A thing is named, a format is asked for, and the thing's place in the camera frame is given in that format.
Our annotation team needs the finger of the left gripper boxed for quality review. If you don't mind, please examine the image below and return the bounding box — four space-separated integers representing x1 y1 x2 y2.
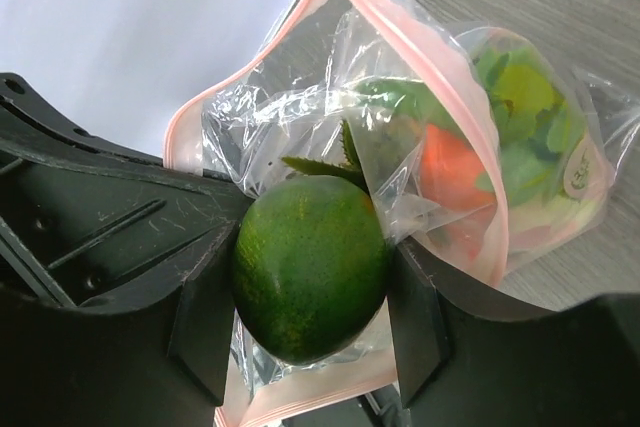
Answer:
1 73 248 307

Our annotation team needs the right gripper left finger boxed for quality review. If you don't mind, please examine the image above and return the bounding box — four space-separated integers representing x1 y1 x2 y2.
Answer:
1 222 237 426

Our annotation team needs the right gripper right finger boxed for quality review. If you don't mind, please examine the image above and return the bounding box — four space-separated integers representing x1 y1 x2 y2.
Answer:
388 239 639 426

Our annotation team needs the fake mango orange green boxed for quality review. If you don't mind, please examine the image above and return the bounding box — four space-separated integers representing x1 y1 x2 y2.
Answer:
231 176 391 364

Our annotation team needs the clear zip top bag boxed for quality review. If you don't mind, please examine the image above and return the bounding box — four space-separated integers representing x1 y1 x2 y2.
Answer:
163 0 639 426

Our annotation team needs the fake carrot orange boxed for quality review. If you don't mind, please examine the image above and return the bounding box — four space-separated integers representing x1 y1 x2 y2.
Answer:
419 124 496 212

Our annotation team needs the fake green lettuce leaf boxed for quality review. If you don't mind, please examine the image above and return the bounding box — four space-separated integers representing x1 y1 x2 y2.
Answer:
473 47 586 208

